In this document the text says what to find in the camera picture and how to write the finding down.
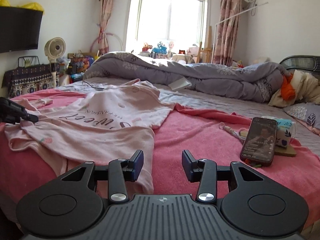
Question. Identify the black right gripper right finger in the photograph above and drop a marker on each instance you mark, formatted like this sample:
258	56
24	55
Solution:
202	171

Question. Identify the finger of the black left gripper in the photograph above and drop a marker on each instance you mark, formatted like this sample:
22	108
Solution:
12	113

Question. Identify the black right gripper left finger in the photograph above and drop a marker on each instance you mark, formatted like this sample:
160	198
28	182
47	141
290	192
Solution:
121	170

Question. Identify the light pink pajama garment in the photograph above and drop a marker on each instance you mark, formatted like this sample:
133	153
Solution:
103	126

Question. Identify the patterned cloth covered cabinet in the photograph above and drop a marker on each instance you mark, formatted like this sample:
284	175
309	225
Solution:
26	80

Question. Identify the smartphone in dark red case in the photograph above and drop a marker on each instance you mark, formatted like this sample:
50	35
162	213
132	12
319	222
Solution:
258	147

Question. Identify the pink terry towel blanket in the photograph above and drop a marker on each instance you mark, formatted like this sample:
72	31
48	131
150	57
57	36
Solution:
184	129

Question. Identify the lilac bed sheet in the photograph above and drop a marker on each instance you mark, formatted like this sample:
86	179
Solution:
200	100

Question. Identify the white standing fan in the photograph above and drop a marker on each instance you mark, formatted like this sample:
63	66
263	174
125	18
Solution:
54	49

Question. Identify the colourful toy box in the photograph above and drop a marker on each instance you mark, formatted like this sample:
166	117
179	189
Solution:
79	64

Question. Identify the patterned tissue box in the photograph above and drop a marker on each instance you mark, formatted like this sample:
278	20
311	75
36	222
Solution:
285	129

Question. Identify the white paper booklet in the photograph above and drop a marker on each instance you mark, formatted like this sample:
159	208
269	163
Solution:
180	84

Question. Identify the grey patterned duvet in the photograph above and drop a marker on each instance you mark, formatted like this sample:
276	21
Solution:
256	82

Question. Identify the yellow plastic bag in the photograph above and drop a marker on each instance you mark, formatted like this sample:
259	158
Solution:
31	6

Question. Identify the orange cloth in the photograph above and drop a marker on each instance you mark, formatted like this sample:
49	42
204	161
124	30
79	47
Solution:
287	92

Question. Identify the wooden easel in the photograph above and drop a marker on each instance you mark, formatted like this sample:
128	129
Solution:
205	53

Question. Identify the blue plush toy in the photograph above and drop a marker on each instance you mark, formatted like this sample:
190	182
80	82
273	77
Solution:
160	48

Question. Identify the cream pillow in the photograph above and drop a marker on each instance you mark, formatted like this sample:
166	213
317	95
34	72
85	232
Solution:
306	87

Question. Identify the black metal headboard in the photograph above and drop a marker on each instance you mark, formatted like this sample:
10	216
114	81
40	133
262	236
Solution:
301	62

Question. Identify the left pink floral curtain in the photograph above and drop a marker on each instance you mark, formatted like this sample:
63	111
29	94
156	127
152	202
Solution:
105	14

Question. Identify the pink floral curtain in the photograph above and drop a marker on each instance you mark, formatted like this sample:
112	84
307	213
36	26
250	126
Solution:
227	31
105	14

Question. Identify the right pink floral curtain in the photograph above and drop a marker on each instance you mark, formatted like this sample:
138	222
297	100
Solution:
227	31

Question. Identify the black wall television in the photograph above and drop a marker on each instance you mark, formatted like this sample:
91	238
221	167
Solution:
19	29

